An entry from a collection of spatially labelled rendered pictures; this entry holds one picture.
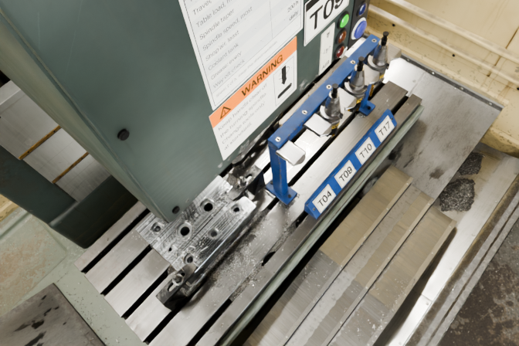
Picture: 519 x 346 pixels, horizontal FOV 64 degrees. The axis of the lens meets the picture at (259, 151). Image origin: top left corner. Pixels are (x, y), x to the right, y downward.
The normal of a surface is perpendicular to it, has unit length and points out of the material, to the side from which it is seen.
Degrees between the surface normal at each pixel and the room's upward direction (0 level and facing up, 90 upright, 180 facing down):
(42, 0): 90
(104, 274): 0
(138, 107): 90
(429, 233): 8
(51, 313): 24
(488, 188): 17
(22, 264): 0
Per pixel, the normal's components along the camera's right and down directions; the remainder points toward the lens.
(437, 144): -0.34, -0.17
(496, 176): -0.30, -0.63
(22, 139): 0.76, 0.54
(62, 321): 0.20, -0.72
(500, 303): -0.08, -0.49
